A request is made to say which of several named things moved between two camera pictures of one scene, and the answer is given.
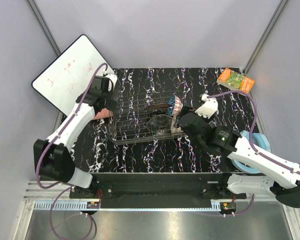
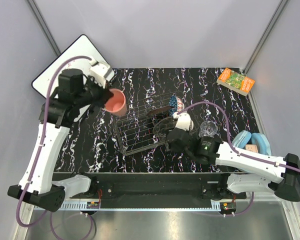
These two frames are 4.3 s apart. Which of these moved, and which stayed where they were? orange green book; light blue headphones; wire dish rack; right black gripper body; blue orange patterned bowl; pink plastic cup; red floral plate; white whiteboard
Moved: right black gripper body; red floral plate; pink plastic cup; wire dish rack
Stayed: orange green book; light blue headphones; blue orange patterned bowl; white whiteboard
